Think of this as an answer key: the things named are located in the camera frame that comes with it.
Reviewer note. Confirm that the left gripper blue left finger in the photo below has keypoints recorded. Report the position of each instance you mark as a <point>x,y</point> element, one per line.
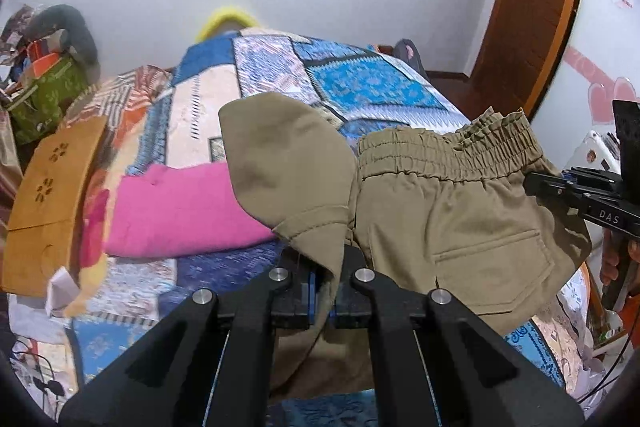
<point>311,298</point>

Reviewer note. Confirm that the olive khaki pants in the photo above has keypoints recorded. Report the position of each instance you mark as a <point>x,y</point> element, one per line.
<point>426,209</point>

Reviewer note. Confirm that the person right hand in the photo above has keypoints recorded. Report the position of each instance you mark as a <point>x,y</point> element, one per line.
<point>611,258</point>

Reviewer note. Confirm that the white sliding wardrobe door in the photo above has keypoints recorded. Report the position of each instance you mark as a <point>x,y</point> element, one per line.
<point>600,64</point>

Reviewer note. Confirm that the pink folded pants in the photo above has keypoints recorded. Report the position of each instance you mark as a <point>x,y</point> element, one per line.
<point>170,213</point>

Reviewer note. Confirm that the patchwork patterned bedspread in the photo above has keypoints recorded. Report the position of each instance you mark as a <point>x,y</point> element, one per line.
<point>209,362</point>

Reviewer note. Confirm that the brown wooden door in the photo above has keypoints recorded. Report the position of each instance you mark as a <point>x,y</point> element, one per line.
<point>521,49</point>

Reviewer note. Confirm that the yellow curved headboard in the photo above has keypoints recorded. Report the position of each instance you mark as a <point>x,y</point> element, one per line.
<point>224,18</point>

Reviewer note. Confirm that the green storage box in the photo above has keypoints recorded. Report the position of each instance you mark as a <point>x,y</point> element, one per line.
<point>39,108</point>

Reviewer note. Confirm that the grey stuffed pillow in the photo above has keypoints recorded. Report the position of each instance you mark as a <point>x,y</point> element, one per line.
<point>71,32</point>

